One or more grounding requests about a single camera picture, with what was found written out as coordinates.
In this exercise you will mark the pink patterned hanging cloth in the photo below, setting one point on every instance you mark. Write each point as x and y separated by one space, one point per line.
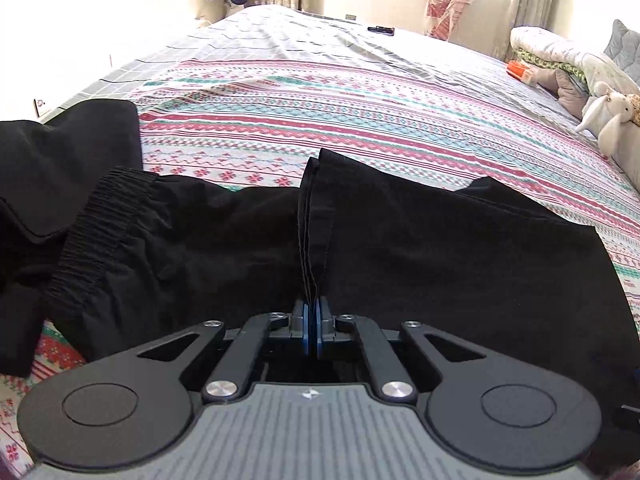
452 5

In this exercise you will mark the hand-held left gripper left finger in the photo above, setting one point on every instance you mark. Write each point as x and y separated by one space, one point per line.
300 321

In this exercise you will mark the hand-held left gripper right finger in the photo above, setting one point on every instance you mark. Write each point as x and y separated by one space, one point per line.
320 321

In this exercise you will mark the beige long bolster pillow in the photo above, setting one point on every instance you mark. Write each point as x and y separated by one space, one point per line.
632 152

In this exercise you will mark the grey pink small cushion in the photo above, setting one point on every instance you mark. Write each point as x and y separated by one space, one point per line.
565 87

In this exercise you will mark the white wall outlet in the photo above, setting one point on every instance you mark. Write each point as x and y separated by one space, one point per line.
40 108

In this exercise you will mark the white plush rabbit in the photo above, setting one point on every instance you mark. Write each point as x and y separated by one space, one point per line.
607 112

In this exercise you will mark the black pants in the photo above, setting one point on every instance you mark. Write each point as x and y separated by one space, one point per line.
450 260

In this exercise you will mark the black remote control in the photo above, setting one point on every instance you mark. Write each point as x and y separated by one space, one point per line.
381 29

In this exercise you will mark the grey quilted pillow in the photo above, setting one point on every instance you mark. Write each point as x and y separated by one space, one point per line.
622 45

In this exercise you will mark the folded floral quilt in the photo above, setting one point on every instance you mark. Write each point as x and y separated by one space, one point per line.
565 55

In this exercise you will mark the black folded garment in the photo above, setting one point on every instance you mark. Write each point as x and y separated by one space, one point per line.
45 170

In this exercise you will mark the patterned striped bed sheet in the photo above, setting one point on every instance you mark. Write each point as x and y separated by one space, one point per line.
350 100

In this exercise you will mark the orange and white box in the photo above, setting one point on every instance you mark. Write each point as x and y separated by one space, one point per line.
520 70

